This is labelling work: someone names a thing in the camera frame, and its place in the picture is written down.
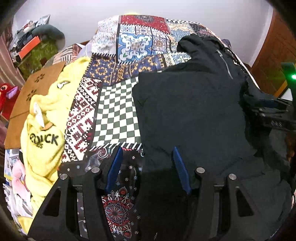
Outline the green patterned bag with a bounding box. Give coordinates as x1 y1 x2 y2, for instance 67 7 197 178
18 39 58 79

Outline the brown patterned cloth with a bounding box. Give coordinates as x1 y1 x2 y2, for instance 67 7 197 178
4 61 65 149

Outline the red plush toy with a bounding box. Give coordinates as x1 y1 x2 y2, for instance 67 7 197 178
0 83 20 121

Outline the yellow printed garment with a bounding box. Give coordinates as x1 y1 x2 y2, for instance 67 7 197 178
18 57 90 233

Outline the black zip hoodie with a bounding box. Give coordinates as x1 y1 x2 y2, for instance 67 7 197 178
131 34 293 239

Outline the striped curtain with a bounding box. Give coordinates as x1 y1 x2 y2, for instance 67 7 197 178
0 20 25 89

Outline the orange box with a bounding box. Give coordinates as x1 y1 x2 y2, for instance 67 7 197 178
18 36 41 59

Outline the dark grey plush shark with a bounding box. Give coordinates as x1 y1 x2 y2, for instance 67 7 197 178
32 24 66 50

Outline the patchwork patterned bedspread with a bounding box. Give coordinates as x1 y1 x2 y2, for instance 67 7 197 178
60 15 215 240

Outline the brown wooden door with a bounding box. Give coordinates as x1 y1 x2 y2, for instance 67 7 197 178
251 11 295 97

